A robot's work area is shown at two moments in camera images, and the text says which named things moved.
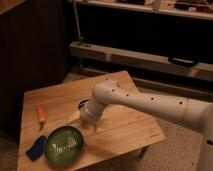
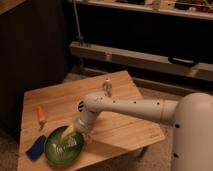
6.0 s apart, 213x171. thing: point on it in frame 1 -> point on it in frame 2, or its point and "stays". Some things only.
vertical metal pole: [81, 37] stays
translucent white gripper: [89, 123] -> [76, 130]
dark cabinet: [33, 52] stays
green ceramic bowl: [64, 145] stays
